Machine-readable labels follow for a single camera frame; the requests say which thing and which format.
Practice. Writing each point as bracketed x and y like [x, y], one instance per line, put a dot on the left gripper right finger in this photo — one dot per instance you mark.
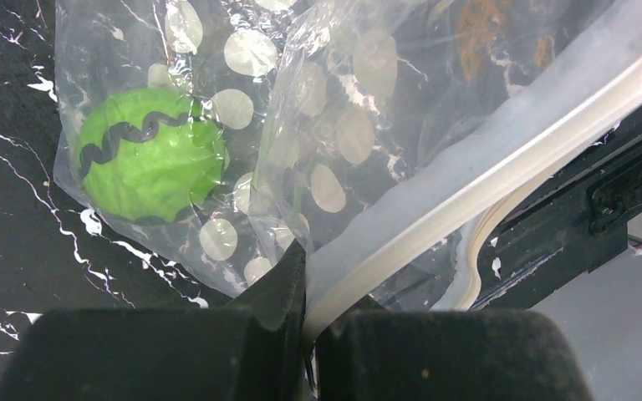
[371, 353]

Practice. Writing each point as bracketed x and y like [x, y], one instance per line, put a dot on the clear polka dot zip bag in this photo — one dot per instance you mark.
[387, 138]

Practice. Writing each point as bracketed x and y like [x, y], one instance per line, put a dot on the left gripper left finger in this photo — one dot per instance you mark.
[247, 349]

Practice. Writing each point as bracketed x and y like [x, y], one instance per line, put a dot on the green toy watermelon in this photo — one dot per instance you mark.
[148, 156]

